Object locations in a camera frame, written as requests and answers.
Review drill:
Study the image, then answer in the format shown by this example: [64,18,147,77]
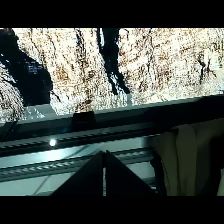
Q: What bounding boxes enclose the beige garment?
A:
[150,117,224,197]

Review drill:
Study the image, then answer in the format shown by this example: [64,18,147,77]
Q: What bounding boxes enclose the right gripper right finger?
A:
[105,150,158,197]

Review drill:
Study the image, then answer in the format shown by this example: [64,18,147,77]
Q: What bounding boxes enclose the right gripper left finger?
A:
[50,150,105,197]

